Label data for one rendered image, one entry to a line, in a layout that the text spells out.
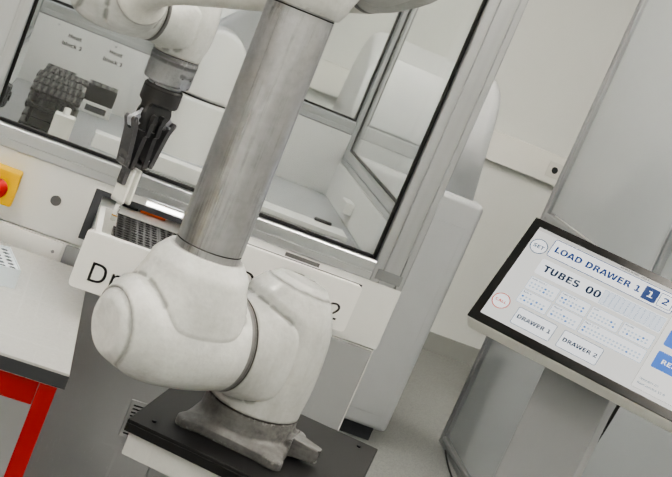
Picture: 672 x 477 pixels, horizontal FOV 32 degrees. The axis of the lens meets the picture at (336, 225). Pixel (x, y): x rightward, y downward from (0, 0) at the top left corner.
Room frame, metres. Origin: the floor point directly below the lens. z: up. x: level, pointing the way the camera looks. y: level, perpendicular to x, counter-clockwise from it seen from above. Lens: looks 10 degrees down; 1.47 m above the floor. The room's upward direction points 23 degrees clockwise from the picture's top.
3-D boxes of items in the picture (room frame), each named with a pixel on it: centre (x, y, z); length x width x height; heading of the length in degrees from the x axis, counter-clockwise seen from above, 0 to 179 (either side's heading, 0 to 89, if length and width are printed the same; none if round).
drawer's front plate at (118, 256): (2.06, 0.27, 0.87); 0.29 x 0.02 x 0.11; 104
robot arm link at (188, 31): (2.14, 0.40, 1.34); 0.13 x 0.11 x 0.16; 133
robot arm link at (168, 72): (2.14, 0.39, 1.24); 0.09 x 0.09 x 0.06
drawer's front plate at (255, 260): (2.45, 0.04, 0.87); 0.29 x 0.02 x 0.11; 104
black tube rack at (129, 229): (2.26, 0.31, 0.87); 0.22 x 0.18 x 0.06; 14
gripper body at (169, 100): (2.14, 0.39, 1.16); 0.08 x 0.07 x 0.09; 152
